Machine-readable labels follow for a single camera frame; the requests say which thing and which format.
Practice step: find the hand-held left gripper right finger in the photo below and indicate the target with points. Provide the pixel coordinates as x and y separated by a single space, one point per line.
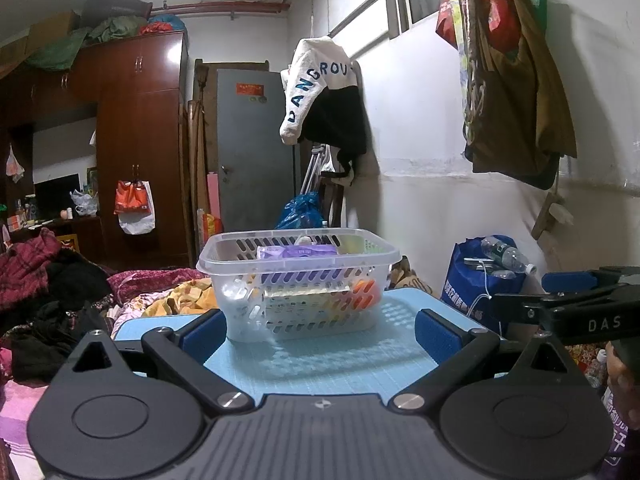
440 332

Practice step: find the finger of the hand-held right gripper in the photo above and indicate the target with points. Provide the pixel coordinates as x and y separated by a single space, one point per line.
570 282
520 307

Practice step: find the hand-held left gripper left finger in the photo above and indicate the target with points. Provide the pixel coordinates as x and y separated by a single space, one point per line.
200 332

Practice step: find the white plastic basket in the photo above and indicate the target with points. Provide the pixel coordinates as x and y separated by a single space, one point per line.
240 320

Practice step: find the orange bottle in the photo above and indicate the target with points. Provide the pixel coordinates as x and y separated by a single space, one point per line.
367 292

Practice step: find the orange and white medicine box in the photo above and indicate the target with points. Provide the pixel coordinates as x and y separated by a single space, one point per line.
300 302

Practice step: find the purple tissue pack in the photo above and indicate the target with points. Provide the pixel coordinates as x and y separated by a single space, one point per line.
300 251

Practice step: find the person's right hand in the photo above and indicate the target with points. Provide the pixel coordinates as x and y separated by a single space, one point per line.
622 380

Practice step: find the yellow blanket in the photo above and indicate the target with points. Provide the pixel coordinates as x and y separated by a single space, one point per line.
185 295

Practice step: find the plastic water bottle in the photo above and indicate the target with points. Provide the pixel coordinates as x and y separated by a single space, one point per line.
505 255

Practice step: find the blue tote bag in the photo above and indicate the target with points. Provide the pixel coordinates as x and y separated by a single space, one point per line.
465 280

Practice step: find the silver phone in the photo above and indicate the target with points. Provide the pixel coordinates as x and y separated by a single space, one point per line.
477 261

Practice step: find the brown paper bag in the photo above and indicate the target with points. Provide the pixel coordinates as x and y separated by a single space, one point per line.
412 275

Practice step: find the large white plastic bag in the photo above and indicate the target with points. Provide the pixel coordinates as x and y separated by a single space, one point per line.
137 222

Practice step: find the pink board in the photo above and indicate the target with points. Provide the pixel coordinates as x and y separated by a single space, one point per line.
213 200

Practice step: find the black clothes pile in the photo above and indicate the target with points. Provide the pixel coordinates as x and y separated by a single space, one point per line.
60 320

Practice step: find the orange-red hanging bag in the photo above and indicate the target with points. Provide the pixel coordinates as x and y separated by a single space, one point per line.
131 197

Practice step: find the blue plastic bag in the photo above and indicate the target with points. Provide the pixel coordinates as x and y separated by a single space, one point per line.
300 212

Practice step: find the wooden poles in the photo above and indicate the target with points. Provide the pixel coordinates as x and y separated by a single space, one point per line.
199 160

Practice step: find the olive hanging bag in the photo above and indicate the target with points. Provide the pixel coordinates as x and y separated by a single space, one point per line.
525 110

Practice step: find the grey door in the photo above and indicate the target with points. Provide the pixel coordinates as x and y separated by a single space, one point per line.
255 160

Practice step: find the red plaid cloth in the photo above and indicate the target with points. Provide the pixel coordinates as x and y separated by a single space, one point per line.
30 265

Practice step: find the black television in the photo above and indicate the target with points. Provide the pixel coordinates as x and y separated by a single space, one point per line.
56 197

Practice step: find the brown wooden wardrobe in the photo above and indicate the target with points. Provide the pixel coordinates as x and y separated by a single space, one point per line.
140 110

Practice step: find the black hanging garment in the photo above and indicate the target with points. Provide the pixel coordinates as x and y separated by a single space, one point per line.
335 120

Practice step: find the white hanging plastic bag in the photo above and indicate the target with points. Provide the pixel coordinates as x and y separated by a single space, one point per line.
14 165

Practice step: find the red hanging bag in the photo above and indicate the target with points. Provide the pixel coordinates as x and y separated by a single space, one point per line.
500 15

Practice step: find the white hooded sweatshirt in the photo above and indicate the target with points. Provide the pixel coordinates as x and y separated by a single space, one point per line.
310 60

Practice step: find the green tarp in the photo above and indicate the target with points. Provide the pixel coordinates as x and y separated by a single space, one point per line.
60 50

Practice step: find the dark grey suitcase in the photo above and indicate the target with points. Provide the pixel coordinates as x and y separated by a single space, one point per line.
115 7

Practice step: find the cardboard box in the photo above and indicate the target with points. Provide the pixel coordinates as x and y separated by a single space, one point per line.
50 30

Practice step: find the wooden wall bracket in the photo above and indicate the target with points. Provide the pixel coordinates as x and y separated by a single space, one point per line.
550 215

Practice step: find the metal folding frame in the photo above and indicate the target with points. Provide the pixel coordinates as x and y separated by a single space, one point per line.
312 170

